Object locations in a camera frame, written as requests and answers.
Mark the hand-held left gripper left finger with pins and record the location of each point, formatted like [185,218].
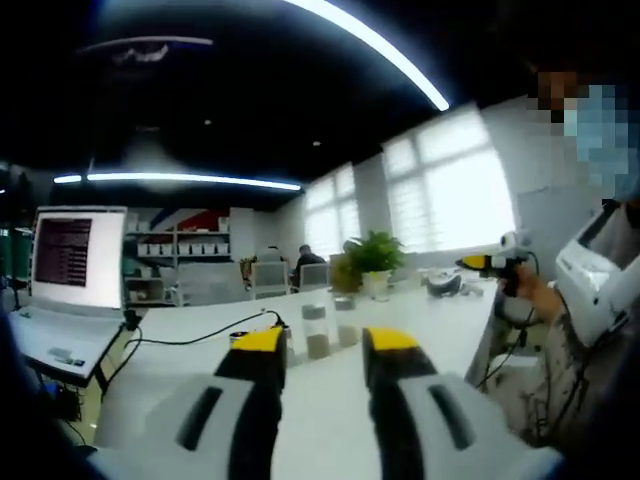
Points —
[200,430]

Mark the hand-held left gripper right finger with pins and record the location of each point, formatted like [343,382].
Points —
[425,430]

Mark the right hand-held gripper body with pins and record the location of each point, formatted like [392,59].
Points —
[512,245]

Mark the clear seasoning bottle grey lid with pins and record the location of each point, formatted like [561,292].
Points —
[315,332]
[346,322]

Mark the person's right hand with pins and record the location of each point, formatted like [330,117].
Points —
[537,292]

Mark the grey white object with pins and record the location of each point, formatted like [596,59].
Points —
[444,284]

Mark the large bright window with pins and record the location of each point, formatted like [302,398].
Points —
[450,190]

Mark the white chest-worn device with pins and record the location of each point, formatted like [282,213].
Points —
[595,280]

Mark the green potted plant white pot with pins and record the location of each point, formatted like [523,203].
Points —
[377,257]

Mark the small jar dark lid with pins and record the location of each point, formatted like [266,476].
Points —
[239,338]

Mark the yellowish potted plant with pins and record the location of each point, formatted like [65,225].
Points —
[342,275]

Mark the person's patterned clothing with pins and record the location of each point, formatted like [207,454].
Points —
[565,380]

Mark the grey mesh office chair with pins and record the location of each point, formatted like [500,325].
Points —
[210,284]
[315,276]
[270,280]

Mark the small bright window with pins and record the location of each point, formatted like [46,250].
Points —
[332,215]

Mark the white storage shelf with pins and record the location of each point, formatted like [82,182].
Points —
[180,245]

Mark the white laptop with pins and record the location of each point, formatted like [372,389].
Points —
[80,260]

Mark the long ceiling light strip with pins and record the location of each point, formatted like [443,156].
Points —
[380,47]
[190,178]

